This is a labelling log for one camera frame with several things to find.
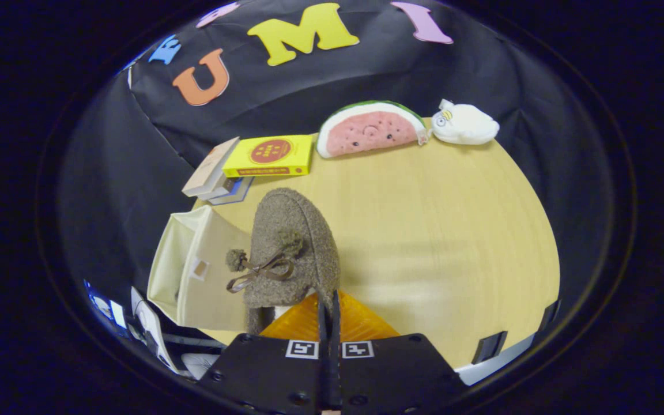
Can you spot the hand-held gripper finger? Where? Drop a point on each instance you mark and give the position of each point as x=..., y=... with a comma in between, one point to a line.
x=325, y=363
x=335, y=363

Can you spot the beige fabric storage box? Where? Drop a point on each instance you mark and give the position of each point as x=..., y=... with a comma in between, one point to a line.
x=211, y=294

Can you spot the brown fuzzy shoe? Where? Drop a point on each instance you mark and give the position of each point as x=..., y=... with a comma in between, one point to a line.
x=291, y=230

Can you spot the black table edge clip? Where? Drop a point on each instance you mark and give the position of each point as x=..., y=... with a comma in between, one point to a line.
x=490, y=347
x=548, y=316

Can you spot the white device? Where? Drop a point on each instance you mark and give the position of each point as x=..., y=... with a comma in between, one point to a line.
x=148, y=323

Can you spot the blue book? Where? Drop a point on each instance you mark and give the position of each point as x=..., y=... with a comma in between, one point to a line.
x=238, y=193

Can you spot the yellow book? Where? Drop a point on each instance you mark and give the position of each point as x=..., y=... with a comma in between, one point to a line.
x=268, y=153

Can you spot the beige book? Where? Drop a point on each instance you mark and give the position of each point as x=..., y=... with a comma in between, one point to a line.
x=208, y=170

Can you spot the blue monitor screen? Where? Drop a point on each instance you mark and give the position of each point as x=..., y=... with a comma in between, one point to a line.
x=100, y=301

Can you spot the watermelon slice plush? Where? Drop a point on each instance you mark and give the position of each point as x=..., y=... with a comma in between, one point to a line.
x=369, y=129

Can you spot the white plush toy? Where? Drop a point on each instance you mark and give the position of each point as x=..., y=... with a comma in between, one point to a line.
x=467, y=124

